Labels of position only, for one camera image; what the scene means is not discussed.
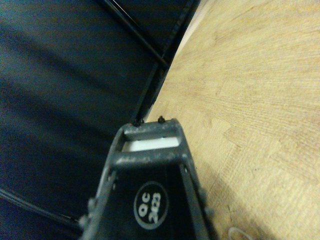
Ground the black curtain stand pole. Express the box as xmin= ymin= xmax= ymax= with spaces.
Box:
xmin=95 ymin=0 xmax=170 ymax=68
xmin=0 ymin=187 xmax=81 ymax=227

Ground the black curtain stand foot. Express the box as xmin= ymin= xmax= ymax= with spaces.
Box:
xmin=136 ymin=62 xmax=166 ymax=124

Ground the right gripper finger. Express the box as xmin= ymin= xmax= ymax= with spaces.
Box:
xmin=79 ymin=117 xmax=219 ymax=240

